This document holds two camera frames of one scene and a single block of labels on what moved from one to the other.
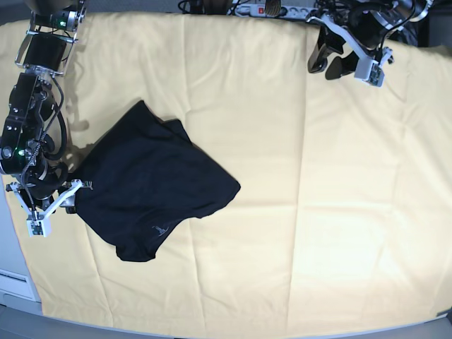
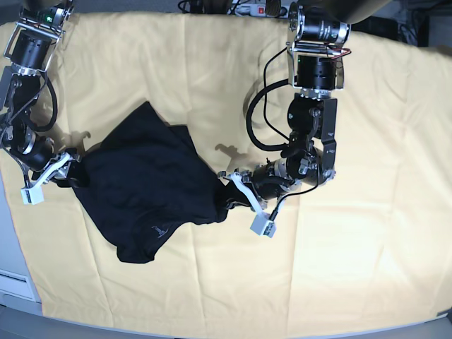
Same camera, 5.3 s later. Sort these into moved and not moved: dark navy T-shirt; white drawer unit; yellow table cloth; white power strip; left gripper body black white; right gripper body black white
Moved: left gripper body black white; right gripper body black white
Not moved: white drawer unit; dark navy T-shirt; yellow table cloth; white power strip
